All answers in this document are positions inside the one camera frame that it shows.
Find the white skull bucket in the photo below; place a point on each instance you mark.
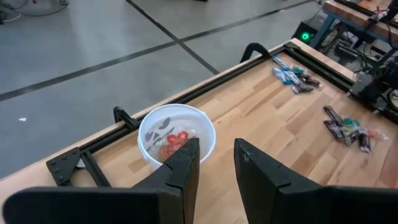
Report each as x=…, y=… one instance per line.
x=186, y=115

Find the white blue Hershey bar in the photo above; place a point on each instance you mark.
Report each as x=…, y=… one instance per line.
x=281, y=76
x=280, y=63
x=293, y=77

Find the red candy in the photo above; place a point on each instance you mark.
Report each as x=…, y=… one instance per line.
x=177, y=140

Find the white paper scrap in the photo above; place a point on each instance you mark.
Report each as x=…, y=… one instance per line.
x=22, y=119

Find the dark brown Hershey bar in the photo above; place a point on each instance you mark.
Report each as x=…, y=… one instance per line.
x=302, y=89
x=332, y=114
x=365, y=143
x=311, y=81
x=334, y=130

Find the wooden table blue legs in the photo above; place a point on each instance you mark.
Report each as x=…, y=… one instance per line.
x=357, y=18

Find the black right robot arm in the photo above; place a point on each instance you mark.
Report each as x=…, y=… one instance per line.
x=370, y=87

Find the black frame bracket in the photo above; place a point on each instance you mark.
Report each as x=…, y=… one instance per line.
x=119, y=113
x=255, y=45

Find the pink wrapped candy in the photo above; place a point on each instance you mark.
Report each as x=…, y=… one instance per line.
x=376, y=133

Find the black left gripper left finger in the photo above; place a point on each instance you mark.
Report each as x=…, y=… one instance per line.
x=140, y=205

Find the green wrapped candy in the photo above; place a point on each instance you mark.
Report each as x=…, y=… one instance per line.
x=351, y=122
x=298, y=70

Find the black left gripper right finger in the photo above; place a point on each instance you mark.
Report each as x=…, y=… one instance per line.
x=295, y=205

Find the black box green light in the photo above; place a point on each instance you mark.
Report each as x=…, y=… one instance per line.
x=306, y=34

